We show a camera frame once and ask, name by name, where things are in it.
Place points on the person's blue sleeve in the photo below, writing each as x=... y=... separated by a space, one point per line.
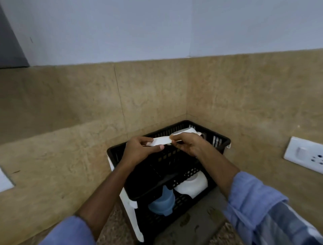
x=265 y=212
x=68 y=232

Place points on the white wall socket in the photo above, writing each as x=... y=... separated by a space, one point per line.
x=305 y=154

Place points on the yellow rimmed picture bowl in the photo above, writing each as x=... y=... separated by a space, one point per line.
x=185 y=131

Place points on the person's right hand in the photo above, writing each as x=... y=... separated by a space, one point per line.
x=194 y=145

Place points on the black plastic dish rack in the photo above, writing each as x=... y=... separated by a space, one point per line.
x=151 y=181

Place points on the person's left hand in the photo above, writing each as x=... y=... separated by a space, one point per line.
x=137 y=152

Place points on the grey cabinet panel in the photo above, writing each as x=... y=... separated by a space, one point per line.
x=10 y=45

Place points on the person's right blue sleeve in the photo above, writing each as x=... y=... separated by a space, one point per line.
x=265 y=212

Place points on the white bowl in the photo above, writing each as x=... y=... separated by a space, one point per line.
x=191 y=186

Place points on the person's left blue sleeve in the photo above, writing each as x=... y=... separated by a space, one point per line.
x=68 y=232

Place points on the grey flat tray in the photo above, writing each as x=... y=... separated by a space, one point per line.
x=202 y=217

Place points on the person's left forearm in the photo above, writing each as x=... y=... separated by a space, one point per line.
x=106 y=197

